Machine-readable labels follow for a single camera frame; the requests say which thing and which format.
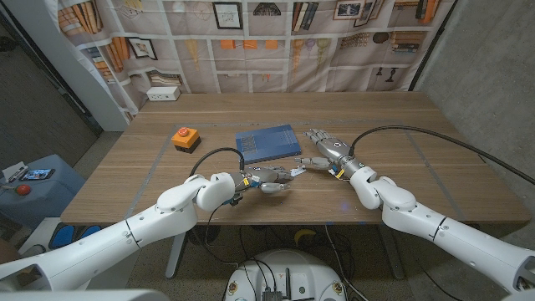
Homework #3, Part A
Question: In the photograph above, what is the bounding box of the yellow curved object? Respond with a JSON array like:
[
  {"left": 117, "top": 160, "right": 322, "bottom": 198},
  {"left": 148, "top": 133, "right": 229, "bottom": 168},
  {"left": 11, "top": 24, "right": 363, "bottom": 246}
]
[{"left": 293, "top": 228, "right": 318, "bottom": 247}]

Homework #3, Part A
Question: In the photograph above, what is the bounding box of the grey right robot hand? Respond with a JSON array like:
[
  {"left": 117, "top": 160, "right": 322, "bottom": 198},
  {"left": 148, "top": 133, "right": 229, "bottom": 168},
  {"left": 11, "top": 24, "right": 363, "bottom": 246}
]
[{"left": 294, "top": 128, "right": 364, "bottom": 181}]

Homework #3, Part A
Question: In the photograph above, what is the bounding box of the blue stool with phone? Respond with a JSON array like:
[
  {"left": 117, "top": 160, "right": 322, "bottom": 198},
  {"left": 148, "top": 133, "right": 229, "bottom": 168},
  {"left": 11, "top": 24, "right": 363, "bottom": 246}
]
[{"left": 0, "top": 154, "right": 87, "bottom": 230}]

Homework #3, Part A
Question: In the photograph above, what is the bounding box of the white base with blue pads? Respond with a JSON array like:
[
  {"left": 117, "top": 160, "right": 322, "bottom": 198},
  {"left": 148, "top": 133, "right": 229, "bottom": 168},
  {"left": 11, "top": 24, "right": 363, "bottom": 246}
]
[{"left": 16, "top": 217, "right": 104, "bottom": 260}]

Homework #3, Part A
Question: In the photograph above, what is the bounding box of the blue puzzle board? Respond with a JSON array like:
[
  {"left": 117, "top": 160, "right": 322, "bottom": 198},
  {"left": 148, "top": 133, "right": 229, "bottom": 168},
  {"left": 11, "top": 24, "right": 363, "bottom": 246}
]
[{"left": 234, "top": 124, "right": 303, "bottom": 166}]

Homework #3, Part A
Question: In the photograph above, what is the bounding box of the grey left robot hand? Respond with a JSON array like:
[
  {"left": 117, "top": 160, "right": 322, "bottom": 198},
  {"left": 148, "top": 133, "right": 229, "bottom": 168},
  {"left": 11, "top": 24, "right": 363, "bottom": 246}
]
[{"left": 232, "top": 165, "right": 296, "bottom": 195}]

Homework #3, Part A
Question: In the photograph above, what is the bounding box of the white robot base with cables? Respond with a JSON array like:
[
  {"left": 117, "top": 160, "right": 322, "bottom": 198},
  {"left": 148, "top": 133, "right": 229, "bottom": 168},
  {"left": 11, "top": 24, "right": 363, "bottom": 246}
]
[{"left": 224, "top": 249, "right": 347, "bottom": 301}]

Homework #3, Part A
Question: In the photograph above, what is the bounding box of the white power outlet box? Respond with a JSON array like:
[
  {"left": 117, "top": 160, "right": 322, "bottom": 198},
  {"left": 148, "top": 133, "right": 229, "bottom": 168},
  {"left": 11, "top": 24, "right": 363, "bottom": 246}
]
[{"left": 145, "top": 85, "right": 181, "bottom": 102}]

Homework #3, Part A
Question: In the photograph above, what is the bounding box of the orange emergency stop button box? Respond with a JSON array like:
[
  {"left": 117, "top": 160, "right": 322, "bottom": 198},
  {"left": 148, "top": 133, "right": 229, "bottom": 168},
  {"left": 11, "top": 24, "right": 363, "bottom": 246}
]
[{"left": 171, "top": 126, "right": 201, "bottom": 154}]

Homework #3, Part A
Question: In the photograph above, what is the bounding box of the white robot torso edge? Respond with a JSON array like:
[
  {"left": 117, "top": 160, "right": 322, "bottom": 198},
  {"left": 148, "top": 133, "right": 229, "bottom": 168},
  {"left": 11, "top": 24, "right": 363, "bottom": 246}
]
[{"left": 0, "top": 288, "right": 171, "bottom": 301}]

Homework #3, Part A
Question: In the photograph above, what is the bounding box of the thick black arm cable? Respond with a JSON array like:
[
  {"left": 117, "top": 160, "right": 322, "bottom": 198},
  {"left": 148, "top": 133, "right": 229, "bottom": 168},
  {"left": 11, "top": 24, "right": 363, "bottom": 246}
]
[
  {"left": 188, "top": 146, "right": 246, "bottom": 179},
  {"left": 349, "top": 125, "right": 535, "bottom": 186}
]

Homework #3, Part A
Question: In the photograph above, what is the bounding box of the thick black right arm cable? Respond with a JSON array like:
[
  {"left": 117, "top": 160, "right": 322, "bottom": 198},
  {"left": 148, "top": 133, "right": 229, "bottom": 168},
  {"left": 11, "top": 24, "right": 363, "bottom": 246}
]
[{"left": 349, "top": 125, "right": 535, "bottom": 186}]

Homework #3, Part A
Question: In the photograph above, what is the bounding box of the white table leg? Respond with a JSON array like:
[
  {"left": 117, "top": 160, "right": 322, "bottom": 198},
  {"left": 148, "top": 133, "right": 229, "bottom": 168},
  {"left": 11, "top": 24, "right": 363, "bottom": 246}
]
[{"left": 165, "top": 232, "right": 188, "bottom": 280}]

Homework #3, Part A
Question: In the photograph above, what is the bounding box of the white paper item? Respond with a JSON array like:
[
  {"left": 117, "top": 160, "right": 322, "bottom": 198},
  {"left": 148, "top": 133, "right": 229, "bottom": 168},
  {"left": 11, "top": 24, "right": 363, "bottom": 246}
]
[{"left": 1, "top": 161, "right": 29, "bottom": 183}]

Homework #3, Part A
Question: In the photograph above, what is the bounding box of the smartphone with lit screen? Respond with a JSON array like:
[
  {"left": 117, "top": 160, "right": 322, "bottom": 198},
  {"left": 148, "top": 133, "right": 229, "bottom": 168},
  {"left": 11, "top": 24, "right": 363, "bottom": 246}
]
[{"left": 19, "top": 167, "right": 56, "bottom": 181}]

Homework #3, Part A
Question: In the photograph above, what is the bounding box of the grey table leg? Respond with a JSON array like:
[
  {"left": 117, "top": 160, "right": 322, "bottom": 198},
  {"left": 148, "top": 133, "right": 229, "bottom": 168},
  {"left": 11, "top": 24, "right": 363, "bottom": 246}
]
[{"left": 378, "top": 223, "right": 406, "bottom": 280}]

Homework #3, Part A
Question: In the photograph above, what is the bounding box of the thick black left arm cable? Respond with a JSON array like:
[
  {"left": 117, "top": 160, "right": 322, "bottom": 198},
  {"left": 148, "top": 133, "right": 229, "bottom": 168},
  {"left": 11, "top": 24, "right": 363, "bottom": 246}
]
[{"left": 188, "top": 146, "right": 246, "bottom": 179}]

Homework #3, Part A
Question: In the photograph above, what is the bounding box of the printed bookshelf backdrop cloth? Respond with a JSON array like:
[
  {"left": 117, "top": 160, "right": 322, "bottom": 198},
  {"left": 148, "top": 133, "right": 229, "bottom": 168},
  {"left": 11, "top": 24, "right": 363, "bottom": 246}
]
[{"left": 43, "top": 0, "right": 456, "bottom": 116}]

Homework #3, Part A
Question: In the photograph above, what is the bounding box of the black backdrop pole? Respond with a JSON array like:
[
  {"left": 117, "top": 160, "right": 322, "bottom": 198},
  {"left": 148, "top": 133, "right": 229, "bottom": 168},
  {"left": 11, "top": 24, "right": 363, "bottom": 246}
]
[{"left": 408, "top": 0, "right": 460, "bottom": 92}]

